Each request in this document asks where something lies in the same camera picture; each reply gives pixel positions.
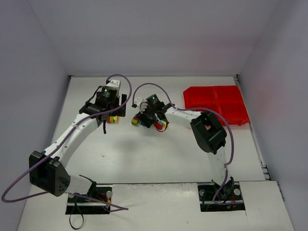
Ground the green small lego brick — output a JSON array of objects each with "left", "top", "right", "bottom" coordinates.
[{"left": 131, "top": 119, "right": 139, "bottom": 126}]

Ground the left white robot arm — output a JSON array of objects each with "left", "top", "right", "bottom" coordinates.
[{"left": 29, "top": 79, "right": 127, "bottom": 197}]

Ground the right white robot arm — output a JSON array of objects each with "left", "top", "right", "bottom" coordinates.
[{"left": 132, "top": 94, "right": 234, "bottom": 205}]

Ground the red curved lego brick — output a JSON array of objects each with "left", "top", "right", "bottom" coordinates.
[{"left": 154, "top": 120, "right": 165, "bottom": 131}]

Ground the red compartment tray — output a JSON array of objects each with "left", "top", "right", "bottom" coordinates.
[{"left": 183, "top": 85, "right": 250, "bottom": 126}]

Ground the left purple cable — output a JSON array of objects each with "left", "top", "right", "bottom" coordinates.
[{"left": 1, "top": 74, "right": 133, "bottom": 212}]

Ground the purple cable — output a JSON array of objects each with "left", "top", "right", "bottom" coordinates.
[
  {"left": 132, "top": 83, "right": 236, "bottom": 205},
  {"left": 1, "top": 74, "right": 133, "bottom": 212}
]

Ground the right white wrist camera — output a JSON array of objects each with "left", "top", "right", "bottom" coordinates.
[{"left": 134, "top": 97, "right": 148, "bottom": 113}]

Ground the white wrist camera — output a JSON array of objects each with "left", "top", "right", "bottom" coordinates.
[
  {"left": 106, "top": 79, "right": 121, "bottom": 91},
  {"left": 134, "top": 97, "right": 148, "bottom": 113}
]

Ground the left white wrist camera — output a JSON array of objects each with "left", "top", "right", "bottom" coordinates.
[{"left": 106, "top": 79, "right": 121, "bottom": 91}]

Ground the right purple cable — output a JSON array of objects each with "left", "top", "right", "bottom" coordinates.
[{"left": 132, "top": 83, "right": 236, "bottom": 205}]

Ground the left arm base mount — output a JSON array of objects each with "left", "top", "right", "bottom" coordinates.
[{"left": 65, "top": 185, "right": 112, "bottom": 215}]

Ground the black loop cable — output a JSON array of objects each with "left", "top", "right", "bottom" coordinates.
[{"left": 69, "top": 194, "right": 85, "bottom": 230}]

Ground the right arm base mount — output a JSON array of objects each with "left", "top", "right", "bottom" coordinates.
[{"left": 197, "top": 179, "right": 245, "bottom": 212}]

